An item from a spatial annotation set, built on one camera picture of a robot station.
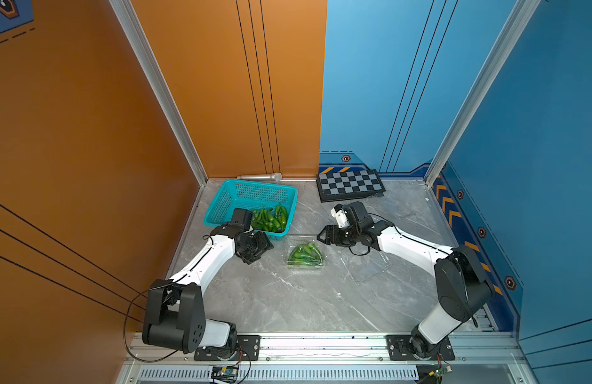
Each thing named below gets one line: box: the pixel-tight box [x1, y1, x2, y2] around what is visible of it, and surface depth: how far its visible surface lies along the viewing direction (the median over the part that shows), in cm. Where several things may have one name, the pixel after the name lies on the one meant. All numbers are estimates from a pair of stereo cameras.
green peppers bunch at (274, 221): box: [251, 204, 288, 233], surface depth 104 cm
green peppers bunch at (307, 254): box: [287, 242, 324, 266], surface depth 93 cm
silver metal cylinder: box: [236, 172, 283, 182], surface depth 122 cm
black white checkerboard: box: [316, 169, 386, 203], surface depth 115 cm
